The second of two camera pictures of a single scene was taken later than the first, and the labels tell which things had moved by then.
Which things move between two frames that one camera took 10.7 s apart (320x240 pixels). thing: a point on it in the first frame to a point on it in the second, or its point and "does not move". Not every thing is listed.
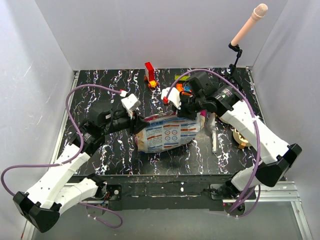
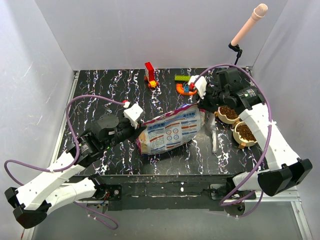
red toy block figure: (149, 76) does not move
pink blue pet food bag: (167, 131) does not move
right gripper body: (190, 106) to (211, 99)
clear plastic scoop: (211, 125) does not move
